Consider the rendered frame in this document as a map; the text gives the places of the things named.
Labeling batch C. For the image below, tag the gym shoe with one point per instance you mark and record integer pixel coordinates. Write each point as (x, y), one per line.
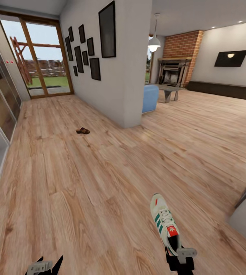
(168, 231)

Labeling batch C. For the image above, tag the sofa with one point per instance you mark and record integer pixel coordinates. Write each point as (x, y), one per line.
(150, 98)

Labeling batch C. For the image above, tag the coffee table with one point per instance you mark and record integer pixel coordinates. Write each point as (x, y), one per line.
(168, 90)

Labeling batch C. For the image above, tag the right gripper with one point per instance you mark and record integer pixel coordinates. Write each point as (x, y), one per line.
(175, 265)

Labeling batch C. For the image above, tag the sandal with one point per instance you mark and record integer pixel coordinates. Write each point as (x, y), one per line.
(82, 130)

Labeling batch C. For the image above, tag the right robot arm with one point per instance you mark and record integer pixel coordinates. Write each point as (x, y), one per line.
(183, 263)

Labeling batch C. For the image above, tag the wood fireplace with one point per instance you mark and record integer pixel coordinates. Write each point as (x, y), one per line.
(173, 72)

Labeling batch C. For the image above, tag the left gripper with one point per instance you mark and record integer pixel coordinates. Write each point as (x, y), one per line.
(54, 270)

